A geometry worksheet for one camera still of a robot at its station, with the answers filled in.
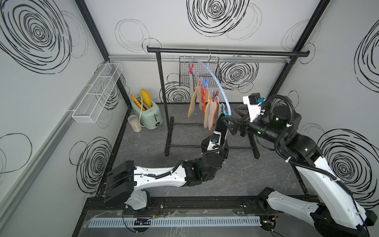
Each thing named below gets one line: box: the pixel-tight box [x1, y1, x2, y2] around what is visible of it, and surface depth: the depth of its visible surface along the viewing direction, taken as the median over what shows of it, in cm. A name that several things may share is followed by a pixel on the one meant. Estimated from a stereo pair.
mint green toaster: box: [130, 100, 164, 130], surface depth 98 cm
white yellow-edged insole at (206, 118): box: [203, 98, 212, 129], surface depth 80 cm
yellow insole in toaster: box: [140, 88, 152, 108], surface depth 99 cm
